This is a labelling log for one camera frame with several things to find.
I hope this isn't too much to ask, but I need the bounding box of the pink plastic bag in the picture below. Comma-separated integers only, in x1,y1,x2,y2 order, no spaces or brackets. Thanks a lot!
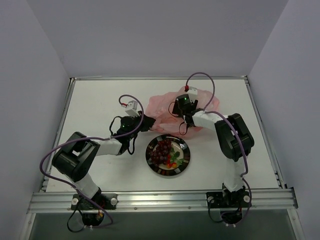
144,87,220,139

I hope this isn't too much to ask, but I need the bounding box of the dark red grape bunch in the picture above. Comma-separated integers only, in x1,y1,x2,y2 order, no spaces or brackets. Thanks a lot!
149,139,172,166

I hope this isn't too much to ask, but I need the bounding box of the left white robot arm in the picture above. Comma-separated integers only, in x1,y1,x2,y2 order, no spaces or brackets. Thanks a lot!
52,111,156,210

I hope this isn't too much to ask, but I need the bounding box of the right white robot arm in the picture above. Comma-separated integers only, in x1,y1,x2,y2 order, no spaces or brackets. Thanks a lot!
172,94,255,207

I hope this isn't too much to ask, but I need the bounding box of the black rimmed ceramic plate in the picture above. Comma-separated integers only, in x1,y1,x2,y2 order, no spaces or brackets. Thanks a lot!
145,134,191,177

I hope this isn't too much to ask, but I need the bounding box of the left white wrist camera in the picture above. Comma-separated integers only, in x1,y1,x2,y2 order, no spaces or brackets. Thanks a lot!
121,100,139,117

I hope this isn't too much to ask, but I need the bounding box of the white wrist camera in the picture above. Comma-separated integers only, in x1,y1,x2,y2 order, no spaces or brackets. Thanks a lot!
184,85,198,98
121,100,139,117

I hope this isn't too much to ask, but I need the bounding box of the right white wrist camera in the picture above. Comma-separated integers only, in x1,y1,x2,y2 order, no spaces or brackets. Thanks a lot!
184,85,198,98

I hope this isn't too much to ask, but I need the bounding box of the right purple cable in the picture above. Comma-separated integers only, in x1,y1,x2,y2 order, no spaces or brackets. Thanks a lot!
185,72,252,225

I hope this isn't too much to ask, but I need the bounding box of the purple cable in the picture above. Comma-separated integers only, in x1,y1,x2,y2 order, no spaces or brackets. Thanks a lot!
39,94,145,229
185,72,252,225

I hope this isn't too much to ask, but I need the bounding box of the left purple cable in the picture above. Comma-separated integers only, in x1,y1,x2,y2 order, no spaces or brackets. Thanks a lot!
39,94,145,229

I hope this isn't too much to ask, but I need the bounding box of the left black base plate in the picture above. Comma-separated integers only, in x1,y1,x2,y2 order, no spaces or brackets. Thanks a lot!
70,193,118,211

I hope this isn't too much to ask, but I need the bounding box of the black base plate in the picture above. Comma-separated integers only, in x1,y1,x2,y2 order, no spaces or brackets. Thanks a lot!
70,193,118,211
206,191,252,209

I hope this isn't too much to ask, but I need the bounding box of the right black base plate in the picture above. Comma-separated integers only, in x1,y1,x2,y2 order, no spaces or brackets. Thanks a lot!
206,191,252,209

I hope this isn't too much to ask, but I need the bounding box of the aluminium front rail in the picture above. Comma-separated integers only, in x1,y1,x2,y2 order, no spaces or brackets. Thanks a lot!
27,188,298,214

